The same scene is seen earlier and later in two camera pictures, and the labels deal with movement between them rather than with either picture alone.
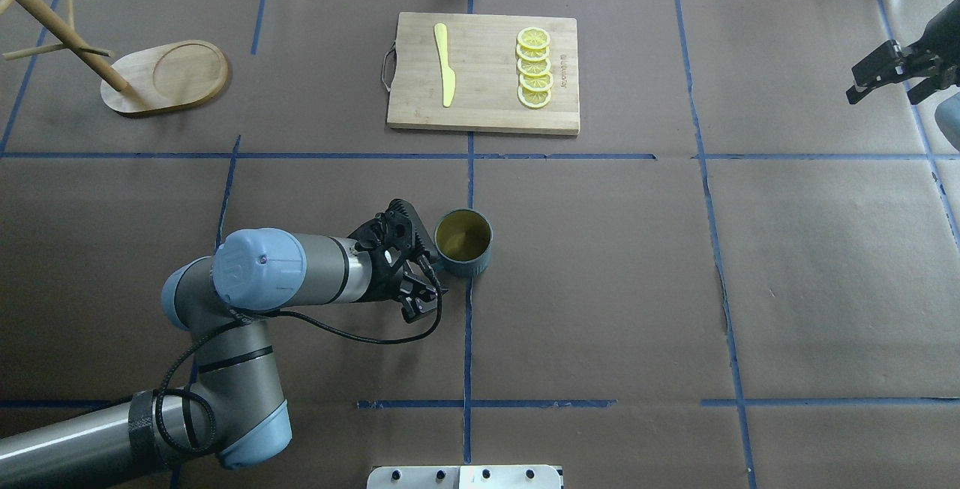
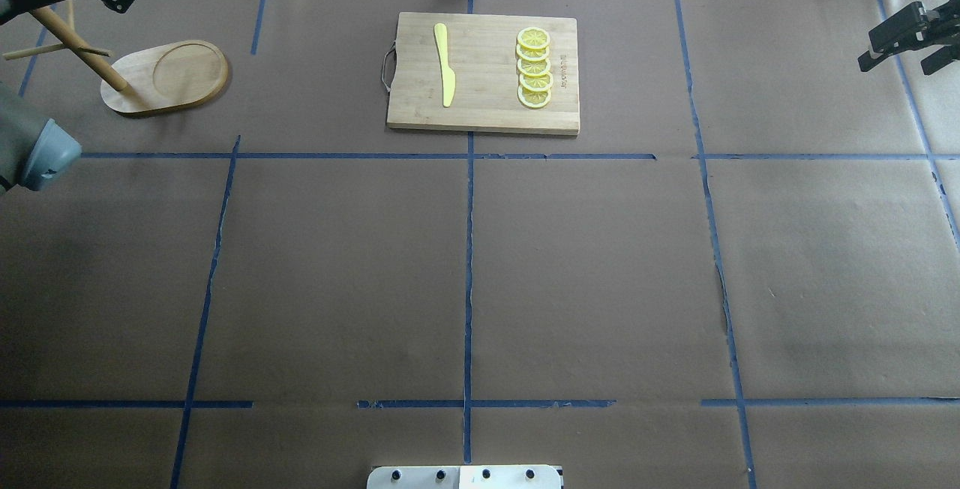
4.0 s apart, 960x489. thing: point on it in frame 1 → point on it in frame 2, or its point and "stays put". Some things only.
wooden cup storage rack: x=172 y=77 stays put
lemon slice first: x=533 y=37 stays put
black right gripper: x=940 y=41 → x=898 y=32
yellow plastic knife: x=448 y=78 stays put
